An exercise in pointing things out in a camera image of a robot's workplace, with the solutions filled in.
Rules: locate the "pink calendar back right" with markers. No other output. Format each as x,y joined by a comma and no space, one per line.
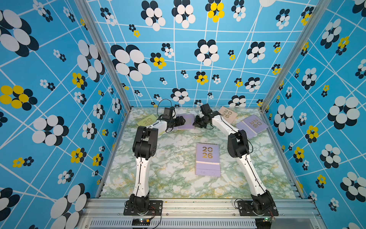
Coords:
228,115

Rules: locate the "green desk calendar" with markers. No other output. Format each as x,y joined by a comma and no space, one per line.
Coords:
151,121

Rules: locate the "left aluminium corner post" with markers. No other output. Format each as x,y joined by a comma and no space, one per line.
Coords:
95,35

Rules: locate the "aluminium front rail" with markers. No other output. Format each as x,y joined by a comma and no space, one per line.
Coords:
107,213

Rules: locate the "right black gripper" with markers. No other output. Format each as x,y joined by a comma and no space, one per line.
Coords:
196,122

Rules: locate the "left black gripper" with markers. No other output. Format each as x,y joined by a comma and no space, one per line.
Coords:
179,122

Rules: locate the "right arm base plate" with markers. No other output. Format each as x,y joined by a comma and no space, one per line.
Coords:
250,208

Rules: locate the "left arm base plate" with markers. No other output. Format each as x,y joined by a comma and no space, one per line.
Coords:
153,207

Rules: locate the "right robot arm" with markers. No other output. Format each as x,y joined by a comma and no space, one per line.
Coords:
240,149

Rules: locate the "aluminium corner post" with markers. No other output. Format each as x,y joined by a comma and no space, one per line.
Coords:
320,9
95,35

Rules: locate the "purple calendar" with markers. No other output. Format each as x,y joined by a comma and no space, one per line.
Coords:
189,120
207,162
252,125

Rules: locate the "left green circuit board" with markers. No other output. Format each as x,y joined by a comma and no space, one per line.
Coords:
141,222

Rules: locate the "right aluminium corner post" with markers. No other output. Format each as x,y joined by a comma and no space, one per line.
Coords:
320,9

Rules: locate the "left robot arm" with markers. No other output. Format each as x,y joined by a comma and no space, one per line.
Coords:
145,148

